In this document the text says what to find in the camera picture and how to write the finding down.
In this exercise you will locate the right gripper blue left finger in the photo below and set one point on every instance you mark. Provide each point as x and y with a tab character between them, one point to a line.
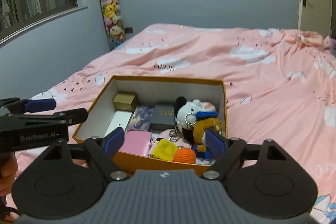
113	141

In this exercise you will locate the panda plush keychain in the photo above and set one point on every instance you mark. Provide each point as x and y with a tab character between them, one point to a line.
182	105

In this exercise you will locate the orange cardboard storage box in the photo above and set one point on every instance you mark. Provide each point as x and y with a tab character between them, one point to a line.
151	91

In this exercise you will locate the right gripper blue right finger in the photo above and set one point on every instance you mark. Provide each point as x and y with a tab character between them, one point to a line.
215	143

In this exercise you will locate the black gift box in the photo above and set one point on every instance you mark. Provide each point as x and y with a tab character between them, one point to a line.
163	117

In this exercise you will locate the pink rectangular case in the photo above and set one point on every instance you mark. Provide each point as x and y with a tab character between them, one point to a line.
136	143

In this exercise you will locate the illustrated purple card box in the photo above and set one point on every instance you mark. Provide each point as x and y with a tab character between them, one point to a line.
140	119

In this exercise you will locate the yellow tape measure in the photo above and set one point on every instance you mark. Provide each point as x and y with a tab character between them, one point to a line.
164	150

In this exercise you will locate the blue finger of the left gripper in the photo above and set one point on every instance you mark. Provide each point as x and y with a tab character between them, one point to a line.
73	116
35	106

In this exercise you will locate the gold small box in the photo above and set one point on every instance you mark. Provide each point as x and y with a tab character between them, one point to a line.
125	101

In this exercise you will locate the white glasses case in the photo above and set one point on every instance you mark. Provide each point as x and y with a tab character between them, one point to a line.
120	119

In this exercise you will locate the orange crochet ball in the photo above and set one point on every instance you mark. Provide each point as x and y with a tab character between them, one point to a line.
185	156

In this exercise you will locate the red panda sailor plush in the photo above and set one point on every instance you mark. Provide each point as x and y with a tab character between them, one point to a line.
204	132

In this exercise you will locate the plush toy hanging organizer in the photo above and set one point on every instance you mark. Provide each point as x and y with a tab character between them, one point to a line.
113	22

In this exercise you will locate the person left hand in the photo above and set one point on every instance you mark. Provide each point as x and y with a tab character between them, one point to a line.
8	173

